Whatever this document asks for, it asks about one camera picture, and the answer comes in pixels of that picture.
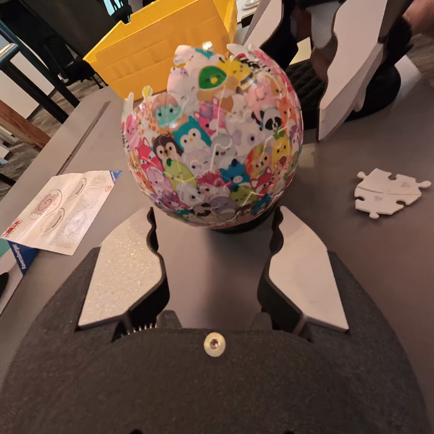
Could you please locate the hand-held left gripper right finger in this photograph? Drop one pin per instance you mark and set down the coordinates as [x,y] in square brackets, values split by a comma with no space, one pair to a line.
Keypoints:
[305,274]

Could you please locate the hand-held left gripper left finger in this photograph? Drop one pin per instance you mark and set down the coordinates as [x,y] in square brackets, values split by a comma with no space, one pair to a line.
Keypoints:
[122,274]

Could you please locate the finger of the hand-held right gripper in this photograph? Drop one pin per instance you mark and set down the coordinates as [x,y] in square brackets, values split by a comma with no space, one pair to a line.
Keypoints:
[356,51]
[261,23]

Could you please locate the black ball stand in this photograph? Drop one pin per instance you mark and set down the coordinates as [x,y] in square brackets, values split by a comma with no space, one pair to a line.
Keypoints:
[244,228]

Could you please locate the joined puzzle pieces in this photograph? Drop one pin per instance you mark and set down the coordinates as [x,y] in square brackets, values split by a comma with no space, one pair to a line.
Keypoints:
[386,193]

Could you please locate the colourful puzzle ball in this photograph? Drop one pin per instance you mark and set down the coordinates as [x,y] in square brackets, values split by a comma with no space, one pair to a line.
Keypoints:
[210,145]

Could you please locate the person's right forearm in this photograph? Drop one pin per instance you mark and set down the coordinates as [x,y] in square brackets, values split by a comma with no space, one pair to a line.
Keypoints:
[422,15]

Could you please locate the puzzle box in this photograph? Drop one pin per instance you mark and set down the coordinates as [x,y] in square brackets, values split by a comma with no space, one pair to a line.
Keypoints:
[23,261]

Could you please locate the black wrist rest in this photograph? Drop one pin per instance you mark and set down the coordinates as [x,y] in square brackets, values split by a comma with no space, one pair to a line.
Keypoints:
[305,95]

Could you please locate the instruction leaflet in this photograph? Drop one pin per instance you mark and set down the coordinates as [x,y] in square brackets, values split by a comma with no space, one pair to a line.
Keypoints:
[61,210]

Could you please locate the yellow plastic bin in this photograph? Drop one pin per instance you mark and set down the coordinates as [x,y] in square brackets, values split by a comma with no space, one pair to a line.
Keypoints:
[152,51]

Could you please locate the wooden board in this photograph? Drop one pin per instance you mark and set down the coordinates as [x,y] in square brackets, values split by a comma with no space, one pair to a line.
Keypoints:
[20,125]

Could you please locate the black metal table frame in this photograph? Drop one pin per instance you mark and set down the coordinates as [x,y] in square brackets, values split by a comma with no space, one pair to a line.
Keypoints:
[40,81]

